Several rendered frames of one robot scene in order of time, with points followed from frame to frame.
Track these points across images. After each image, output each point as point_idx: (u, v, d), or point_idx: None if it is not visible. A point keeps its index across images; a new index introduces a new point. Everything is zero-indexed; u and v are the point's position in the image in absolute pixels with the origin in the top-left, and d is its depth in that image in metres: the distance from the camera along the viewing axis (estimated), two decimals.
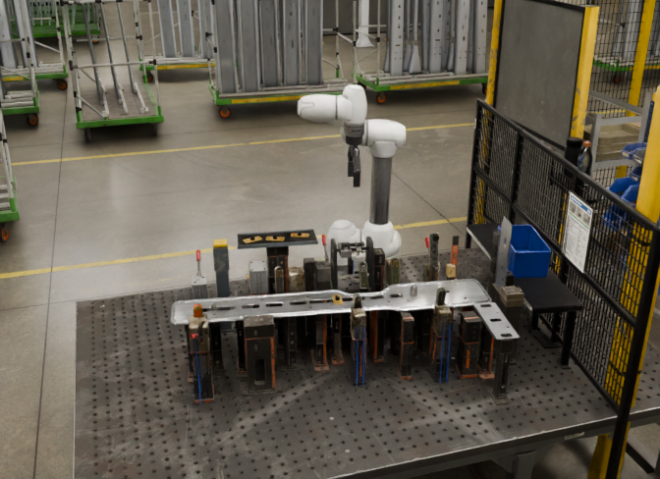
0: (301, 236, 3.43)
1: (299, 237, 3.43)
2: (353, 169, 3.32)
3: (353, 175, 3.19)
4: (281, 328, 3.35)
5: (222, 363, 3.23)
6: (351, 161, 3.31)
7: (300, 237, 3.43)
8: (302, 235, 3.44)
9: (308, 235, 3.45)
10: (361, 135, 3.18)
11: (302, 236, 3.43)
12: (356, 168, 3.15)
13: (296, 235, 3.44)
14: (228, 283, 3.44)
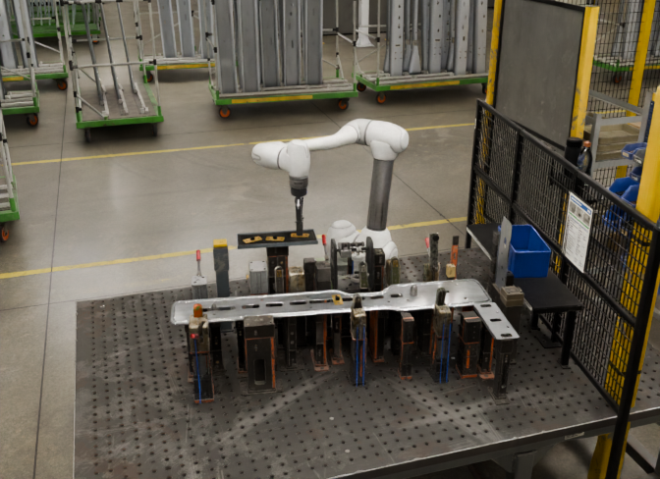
0: (301, 236, 3.43)
1: (299, 237, 3.43)
2: (302, 226, 3.44)
3: (296, 224, 3.41)
4: (281, 328, 3.35)
5: (222, 363, 3.23)
6: None
7: (300, 237, 3.43)
8: (302, 235, 3.44)
9: (308, 235, 3.45)
10: (305, 187, 3.33)
11: (302, 236, 3.43)
12: (297, 220, 3.36)
13: (296, 235, 3.44)
14: (228, 283, 3.44)
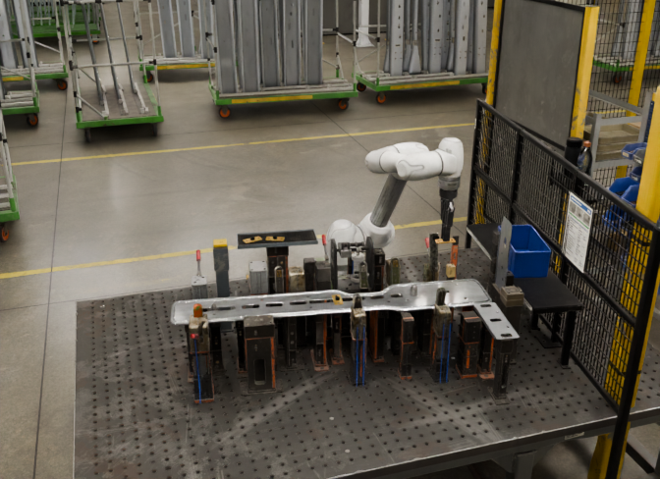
0: (447, 241, 3.16)
1: (446, 242, 3.16)
2: None
3: (443, 229, 3.14)
4: (281, 328, 3.35)
5: (222, 363, 3.23)
6: (445, 223, 3.16)
7: (447, 242, 3.16)
8: None
9: (454, 239, 3.18)
10: (457, 188, 3.07)
11: (449, 241, 3.16)
12: (448, 224, 3.09)
13: (441, 240, 3.17)
14: (228, 283, 3.44)
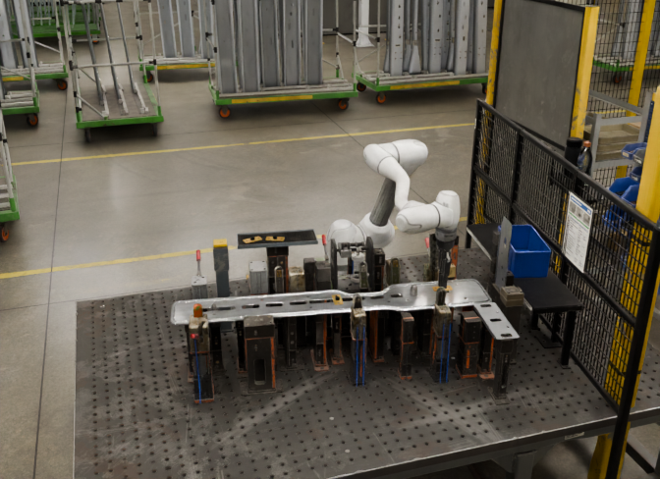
0: (444, 290, 3.25)
1: None
2: None
3: (440, 277, 3.24)
4: (281, 328, 3.35)
5: (222, 363, 3.23)
6: (442, 271, 3.25)
7: None
8: (445, 288, 3.27)
9: (451, 287, 3.28)
10: (453, 239, 3.16)
11: (446, 290, 3.25)
12: (444, 273, 3.19)
13: (438, 289, 3.26)
14: (228, 283, 3.44)
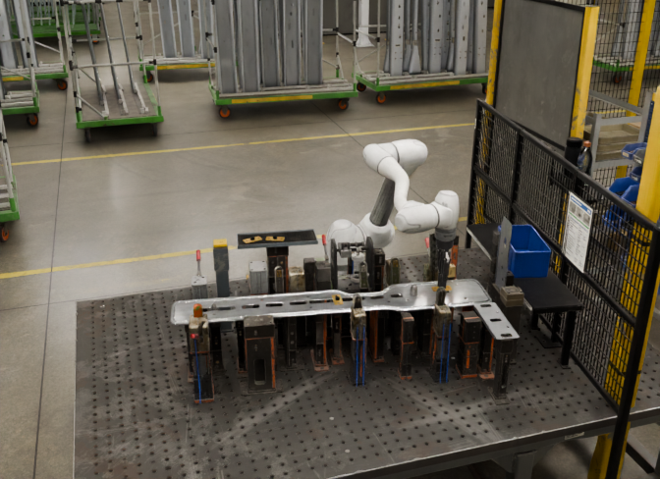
0: None
1: None
2: None
3: (439, 277, 3.23)
4: (281, 328, 3.35)
5: (222, 363, 3.23)
6: (441, 271, 3.25)
7: None
8: (445, 288, 3.27)
9: (450, 287, 3.28)
10: (453, 239, 3.16)
11: (445, 290, 3.25)
12: (444, 273, 3.19)
13: (438, 289, 3.26)
14: (228, 283, 3.44)
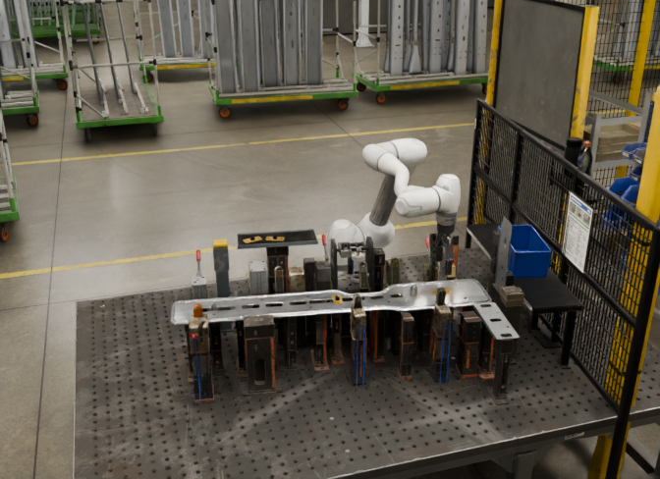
0: None
1: None
2: (441, 253, 3.27)
3: (444, 263, 3.15)
4: (281, 328, 3.35)
5: (222, 363, 3.23)
6: (439, 246, 3.26)
7: None
8: None
9: (450, 291, 3.28)
10: (454, 224, 3.13)
11: (445, 292, 3.26)
12: (449, 257, 3.10)
13: (437, 292, 3.27)
14: (228, 283, 3.44)
